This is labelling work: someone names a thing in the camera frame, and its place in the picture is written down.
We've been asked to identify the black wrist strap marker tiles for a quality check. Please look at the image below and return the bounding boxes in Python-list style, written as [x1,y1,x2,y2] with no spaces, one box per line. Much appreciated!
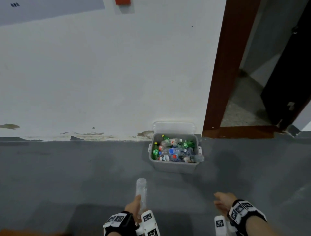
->
[103,211,138,236]
[227,199,267,236]

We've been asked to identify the dark door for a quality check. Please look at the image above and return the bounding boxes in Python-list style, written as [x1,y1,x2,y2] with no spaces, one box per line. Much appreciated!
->
[260,0,311,129]

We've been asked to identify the pile of assorted plastic bottles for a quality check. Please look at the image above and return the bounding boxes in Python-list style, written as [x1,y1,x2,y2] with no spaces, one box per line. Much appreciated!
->
[152,134,205,163]

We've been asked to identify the clear unlabelled plastic bottle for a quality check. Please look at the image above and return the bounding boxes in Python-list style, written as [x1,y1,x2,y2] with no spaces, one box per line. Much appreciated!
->
[135,178,148,219]

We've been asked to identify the glossy wall notice sheet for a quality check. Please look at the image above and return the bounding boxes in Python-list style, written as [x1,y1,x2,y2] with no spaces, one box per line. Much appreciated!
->
[0,0,105,27]

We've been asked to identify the person's right hand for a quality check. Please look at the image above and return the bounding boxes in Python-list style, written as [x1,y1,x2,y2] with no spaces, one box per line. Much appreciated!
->
[213,192,238,217]

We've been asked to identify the brown wooden door frame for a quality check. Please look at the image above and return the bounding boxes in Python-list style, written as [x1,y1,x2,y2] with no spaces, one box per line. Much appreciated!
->
[202,0,280,139]

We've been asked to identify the grey plastic storage bin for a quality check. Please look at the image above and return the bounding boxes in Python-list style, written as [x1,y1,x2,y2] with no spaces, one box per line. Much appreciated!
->
[148,132,202,174]

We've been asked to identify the person's left hand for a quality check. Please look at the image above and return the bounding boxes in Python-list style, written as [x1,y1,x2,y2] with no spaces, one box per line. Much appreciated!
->
[124,194,142,223]

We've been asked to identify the white translucent bin lid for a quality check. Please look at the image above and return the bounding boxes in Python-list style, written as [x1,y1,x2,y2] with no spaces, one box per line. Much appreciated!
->
[152,121,196,135]

